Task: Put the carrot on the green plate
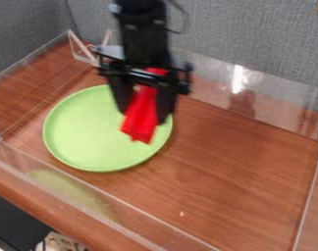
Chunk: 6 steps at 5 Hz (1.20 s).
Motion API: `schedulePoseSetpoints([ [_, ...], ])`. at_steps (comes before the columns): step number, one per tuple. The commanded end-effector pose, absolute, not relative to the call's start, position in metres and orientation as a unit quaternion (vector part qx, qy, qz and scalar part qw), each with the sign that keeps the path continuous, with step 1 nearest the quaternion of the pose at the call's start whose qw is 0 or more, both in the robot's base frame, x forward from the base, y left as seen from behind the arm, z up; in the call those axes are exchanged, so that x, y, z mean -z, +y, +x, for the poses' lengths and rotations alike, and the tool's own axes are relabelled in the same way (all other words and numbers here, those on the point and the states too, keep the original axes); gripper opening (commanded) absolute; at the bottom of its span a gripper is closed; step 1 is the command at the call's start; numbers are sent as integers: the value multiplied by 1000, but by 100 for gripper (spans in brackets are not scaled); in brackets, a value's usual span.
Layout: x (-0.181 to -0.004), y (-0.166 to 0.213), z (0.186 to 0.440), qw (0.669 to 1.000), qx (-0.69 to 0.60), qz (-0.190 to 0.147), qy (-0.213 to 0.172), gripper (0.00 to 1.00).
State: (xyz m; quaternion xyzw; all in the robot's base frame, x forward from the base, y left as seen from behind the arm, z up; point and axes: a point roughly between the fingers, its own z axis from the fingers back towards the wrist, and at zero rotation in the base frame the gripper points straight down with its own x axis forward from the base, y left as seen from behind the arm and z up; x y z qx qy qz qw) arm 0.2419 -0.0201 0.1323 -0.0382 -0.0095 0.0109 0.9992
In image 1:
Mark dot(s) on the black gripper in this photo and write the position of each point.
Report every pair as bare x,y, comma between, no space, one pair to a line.
174,83

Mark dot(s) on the red cloth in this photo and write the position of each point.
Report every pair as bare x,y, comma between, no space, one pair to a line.
142,116

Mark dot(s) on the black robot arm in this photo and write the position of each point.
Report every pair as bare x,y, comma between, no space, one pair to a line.
142,61

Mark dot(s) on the green plate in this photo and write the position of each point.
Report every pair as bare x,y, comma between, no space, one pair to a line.
83,137

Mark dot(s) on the clear acrylic corner bracket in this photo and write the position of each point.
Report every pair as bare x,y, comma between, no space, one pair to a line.
83,50

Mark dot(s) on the clear acrylic enclosure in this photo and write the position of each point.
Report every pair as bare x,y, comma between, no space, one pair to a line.
230,187

